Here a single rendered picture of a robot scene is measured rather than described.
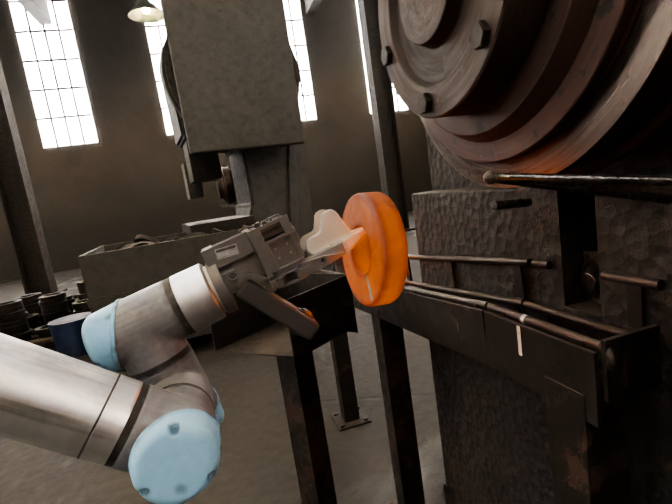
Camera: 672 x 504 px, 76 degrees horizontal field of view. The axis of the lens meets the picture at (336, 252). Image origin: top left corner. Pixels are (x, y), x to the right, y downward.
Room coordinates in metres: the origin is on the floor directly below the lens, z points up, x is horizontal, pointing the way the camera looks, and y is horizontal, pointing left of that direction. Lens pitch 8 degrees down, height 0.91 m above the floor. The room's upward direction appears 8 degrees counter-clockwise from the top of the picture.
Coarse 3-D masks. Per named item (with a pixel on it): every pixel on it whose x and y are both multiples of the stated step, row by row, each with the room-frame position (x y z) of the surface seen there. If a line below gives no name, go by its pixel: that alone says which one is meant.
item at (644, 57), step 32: (640, 32) 0.36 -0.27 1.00; (640, 64) 0.37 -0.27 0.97; (608, 96) 0.40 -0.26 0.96; (640, 96) 0.37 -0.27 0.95; (576, 128) 0.43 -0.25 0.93; (608, 128) 0.40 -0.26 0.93; (640, 128) 0.43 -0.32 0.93; (448, 160) 0.66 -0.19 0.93; (512, 160) 0.52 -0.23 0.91; (544, 160) 0.47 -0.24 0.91; (576, 160) 0.43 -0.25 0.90
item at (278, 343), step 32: (288, 288) 1.07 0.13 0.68; (320, 288) 0.86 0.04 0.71; (224, 320) 0.98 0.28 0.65; (256, 320) 1.05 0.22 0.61; (320, 320) 0.85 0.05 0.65; (352, 320) 0.93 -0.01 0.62; (224, 352) 0.93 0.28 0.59; (256, 352) 0.86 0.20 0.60; (288, 352) 0.82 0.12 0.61; (288, 384) 0.91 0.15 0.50; (288, 416) 0.92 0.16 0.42; (320, 416) 0.93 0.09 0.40; (320, 448) 0.91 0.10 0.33; (320, 480) 0.90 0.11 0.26
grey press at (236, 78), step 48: (192, 0) 2.95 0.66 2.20; (240, 0) 3.07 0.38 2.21; (192, 48) 2.93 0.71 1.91; (240, 48) 3.05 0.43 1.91; (288, 48) 3.18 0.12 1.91; (192, 96) 2.91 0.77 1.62; (240, 96) 3.03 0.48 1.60; (288, 96) 3.16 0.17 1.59; (192, 144) 2.89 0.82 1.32; (240, 144) 3.01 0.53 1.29; (288, 144) 3.16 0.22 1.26; (192, 192) 3.67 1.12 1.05; (240, 192) 3.58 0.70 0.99; (288, 192) 3.40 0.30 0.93
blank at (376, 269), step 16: (368, 192) 0.58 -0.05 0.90; (352, 208) 0.60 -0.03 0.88; (368, 208) 0.55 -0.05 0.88; (384, 208) 0.53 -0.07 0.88; (352, 224) 0.60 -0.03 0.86; (368, 224) 0.55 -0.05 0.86; (384, 224) 0.52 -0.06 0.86; (400, 224) 0.52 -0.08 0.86; (368, 240) 0.62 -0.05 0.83; (384, 240) 0.51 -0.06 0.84; (400, 240) 0.51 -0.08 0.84; (352, 256) 0.61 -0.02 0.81; (368, 256) 0.61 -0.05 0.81; (384, 256) 0.51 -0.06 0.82; (400, 256) 0.51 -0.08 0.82; (352, 272) 0.61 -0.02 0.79; (368, 272) 0.55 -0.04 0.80; (384, 272) 0.51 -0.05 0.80; (400, 272) 0.51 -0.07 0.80; (352, 288) 0.61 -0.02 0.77; (368, 288) 0.55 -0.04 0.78; (384, 288) 0.52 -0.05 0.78; (400, 288) 0.53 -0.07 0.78; (368, 304) 0.56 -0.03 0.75; (384, 304) 0.56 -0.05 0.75
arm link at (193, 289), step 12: (180, 276) 0.50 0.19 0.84; (192, 276) 0.50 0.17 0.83; (204, 276) 0.50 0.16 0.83; (180, 288) 0.49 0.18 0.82; (192, 288) 0.49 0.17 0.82; (204, 288) 0.49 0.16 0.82; (180, 300) 0.48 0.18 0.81; (192, 300) 0.49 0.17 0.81; (204, 300) 0.49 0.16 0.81; (216, 300) 0.50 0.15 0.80; (192, 312) 0.49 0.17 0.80; (204, 312) 0.49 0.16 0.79; (216, 312) 0.50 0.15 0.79; (192, 324) 0.49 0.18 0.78; (204, 324) 0.50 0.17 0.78
